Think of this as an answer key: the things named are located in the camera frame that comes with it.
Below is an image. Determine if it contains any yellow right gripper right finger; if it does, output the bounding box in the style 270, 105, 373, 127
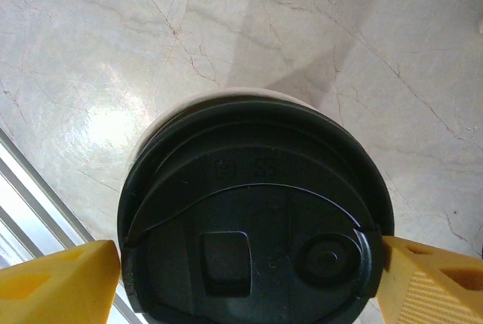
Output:
376, 235, 483, 324

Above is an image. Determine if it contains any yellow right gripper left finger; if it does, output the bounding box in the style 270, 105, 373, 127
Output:
0, 239, 122, 324

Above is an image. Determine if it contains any black plastic cup lid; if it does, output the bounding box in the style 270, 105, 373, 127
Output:
116, 95, 395, 324

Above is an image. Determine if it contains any aluminium front rail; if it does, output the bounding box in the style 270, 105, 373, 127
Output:
0, 127, 139, 324

